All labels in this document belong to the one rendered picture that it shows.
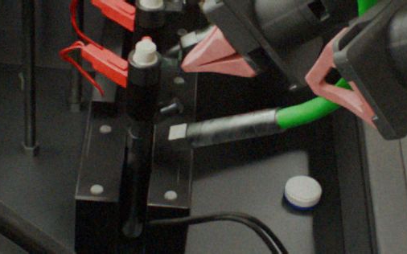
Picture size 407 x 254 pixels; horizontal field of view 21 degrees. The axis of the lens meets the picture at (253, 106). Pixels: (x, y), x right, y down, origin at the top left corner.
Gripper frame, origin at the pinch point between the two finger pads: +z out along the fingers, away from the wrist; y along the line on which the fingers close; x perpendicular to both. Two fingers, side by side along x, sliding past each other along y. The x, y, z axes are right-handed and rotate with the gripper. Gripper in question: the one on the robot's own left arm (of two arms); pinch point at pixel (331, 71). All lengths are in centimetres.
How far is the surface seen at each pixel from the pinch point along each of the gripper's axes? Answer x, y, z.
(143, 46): -6.3, 0.5, 19.5
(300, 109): 1.3, 2.2, 2.5
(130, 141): 0.5, 3.3, 26.5
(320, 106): 1.6, 1.9, 0.8
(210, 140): 0.6, 5.5, 9.8
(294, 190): 18.9, -13.5, 37.4
